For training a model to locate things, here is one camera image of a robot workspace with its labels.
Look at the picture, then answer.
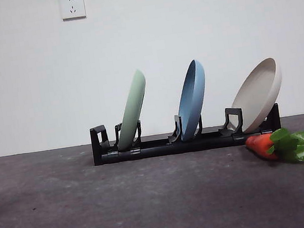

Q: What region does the black plate rack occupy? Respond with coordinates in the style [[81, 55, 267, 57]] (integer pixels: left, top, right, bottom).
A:
[[88, 100, 284, 167]]

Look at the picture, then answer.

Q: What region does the beige plate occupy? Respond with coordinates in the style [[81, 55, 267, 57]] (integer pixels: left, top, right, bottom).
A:
[[223, 55, 290, 135]]

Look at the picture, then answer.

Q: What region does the green plate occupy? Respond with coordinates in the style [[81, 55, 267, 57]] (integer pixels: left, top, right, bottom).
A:
[[106, 68, 155, 152]]

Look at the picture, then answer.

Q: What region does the white wall socket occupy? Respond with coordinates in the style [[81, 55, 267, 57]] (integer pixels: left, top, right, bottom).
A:
[[59, 0, 87, 22]]

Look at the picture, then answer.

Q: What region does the blue plate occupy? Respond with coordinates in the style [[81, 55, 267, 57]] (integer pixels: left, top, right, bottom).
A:
[[170, 58, 215, 142]]

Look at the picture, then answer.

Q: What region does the orange carrot with green leaves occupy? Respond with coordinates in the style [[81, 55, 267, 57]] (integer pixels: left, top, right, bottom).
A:
[[244, 125, 304, 171]]

